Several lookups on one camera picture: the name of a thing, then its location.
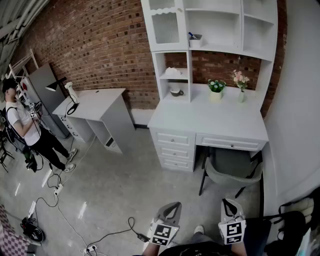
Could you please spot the black floor device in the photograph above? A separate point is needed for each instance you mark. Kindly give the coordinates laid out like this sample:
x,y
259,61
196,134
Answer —
x,y
33,232

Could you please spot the white pen holder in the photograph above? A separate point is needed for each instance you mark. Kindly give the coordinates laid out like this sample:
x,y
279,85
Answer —
x,y
195,43

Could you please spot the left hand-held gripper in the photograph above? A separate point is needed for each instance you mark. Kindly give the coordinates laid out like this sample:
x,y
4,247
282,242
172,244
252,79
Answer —
x,y
162,231

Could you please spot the person's white shoe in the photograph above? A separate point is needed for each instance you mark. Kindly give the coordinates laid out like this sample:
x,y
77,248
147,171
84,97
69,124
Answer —
x,y
199,229

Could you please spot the person's black printed shirt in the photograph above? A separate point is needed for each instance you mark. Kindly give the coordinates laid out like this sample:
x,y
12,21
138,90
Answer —
x,y
190,251

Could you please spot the small white side table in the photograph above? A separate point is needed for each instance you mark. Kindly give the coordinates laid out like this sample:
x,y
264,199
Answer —
x,y
95,102

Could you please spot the checkered cloth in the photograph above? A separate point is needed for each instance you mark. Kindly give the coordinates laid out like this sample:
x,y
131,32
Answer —
x,y
10,237

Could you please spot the white table top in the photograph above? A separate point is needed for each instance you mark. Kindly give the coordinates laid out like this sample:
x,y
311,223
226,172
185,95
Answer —
x,y
200,117

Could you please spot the grey upholstered chair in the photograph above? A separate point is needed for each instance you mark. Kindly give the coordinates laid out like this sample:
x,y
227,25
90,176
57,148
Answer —
x,y
230,162

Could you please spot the black power adapter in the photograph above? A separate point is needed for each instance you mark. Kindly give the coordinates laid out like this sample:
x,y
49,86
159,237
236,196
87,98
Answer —
x,y
143,237

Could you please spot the white metal rack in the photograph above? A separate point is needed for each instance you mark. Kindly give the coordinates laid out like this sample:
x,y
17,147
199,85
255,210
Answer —
x,y
23,65

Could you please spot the white desk hutch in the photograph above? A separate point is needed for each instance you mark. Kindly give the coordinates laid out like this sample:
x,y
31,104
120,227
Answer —
x,y
215,22

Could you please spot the person's left forearm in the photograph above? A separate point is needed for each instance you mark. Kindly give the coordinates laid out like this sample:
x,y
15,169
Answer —
x,y
151,249

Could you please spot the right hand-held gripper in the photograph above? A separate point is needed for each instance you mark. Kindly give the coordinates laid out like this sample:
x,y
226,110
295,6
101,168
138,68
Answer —
x,y
232,231

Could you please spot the ribbed glass cabinet door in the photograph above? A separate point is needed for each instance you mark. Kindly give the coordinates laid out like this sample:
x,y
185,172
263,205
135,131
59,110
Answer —
x,y
165,27

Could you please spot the black metal stool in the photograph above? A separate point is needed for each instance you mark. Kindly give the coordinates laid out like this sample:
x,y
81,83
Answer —
x,y
5,152

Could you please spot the wide white desk drawer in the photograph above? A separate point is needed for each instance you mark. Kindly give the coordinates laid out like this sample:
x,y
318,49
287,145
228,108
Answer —
x,y
230,143

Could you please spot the white power strip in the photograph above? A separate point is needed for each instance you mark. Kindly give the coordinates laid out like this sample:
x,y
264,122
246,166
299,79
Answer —
x,y
92,248
58,190

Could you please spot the grey metal cabinet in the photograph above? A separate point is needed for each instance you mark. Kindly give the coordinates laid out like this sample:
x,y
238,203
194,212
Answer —
x,y
47,87

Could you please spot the pink flowers in green vase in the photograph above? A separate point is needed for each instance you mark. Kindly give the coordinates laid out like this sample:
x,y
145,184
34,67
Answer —
x,y
240,80

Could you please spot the black bag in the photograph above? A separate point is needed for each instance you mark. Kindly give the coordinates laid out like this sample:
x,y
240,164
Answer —
x,y
290,227

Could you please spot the white shelf compartment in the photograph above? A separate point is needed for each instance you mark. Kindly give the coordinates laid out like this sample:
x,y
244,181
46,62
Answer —
x,y
175,62

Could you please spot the small white desk drawer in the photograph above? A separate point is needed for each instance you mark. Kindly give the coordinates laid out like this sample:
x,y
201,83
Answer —
x,y
176,153
177,164
175,138

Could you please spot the white flower vase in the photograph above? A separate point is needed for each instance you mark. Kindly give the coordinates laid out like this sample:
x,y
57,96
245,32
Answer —
x,y
70,90

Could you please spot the white cloth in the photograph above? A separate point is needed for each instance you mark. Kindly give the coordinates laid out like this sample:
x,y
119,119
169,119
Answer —
x,y
173,72

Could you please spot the grey and white mug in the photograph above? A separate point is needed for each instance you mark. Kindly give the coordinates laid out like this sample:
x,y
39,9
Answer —
x,y
176,92

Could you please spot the blue marker pen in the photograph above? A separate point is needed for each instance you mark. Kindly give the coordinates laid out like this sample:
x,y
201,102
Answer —
x,y
192,35

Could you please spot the blue flowers in cream pot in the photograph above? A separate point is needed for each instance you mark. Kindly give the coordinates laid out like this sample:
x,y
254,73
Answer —
x,y
216,87

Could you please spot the person's right forearm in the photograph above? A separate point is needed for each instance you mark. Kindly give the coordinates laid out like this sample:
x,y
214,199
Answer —
x,y
238,249

